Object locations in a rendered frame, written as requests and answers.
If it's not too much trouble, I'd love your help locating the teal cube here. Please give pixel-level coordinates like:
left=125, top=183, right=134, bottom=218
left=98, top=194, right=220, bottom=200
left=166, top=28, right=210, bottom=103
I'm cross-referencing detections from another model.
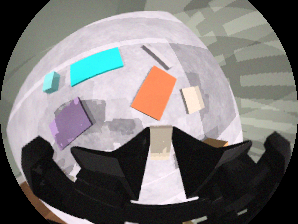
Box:
left=43, top=71, right=60, bottom=93

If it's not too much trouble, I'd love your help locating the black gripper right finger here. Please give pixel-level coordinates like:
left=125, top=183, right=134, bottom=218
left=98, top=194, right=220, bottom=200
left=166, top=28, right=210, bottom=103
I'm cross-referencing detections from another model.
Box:
left=172, top=125, right=253, bottom=198

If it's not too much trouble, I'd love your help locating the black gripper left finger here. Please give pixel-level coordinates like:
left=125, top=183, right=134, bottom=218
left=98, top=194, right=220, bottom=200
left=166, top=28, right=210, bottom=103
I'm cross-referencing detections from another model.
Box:
left=71, top=127, right=150, bottom=201

